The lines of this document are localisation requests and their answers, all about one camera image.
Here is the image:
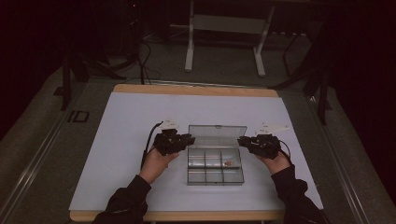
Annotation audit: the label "white metal stand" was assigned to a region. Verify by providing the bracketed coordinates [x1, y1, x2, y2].
[169, 0, 276, 78]

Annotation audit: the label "black floor cables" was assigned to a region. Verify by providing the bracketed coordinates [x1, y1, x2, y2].
[120, 18, 163, 87]

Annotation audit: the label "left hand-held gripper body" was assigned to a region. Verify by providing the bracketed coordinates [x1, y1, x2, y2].
[152, 118, 191, 157]

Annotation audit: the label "light blue table mat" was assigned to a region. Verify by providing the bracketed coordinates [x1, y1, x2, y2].
[68, 91, 325, 213]

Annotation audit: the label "black metal stand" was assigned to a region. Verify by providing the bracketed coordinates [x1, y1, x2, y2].
[53, 51, 75, 112]
[302, 66, 332, 126]

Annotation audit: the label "person's right hand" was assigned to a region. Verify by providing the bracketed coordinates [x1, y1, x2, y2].
[254, 150, 292, 175]

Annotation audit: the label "person's left hand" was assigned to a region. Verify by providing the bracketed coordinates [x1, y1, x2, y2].
[138, 147, 180, 185]

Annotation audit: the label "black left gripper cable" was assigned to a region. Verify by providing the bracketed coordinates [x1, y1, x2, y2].
[139, 120, 164, 172]

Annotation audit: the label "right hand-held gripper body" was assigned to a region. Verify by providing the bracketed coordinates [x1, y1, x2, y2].
[247, 122, 290, 161]

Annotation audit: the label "clear plastic compartment box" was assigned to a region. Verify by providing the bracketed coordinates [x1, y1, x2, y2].
[186, 124, 248, 187]

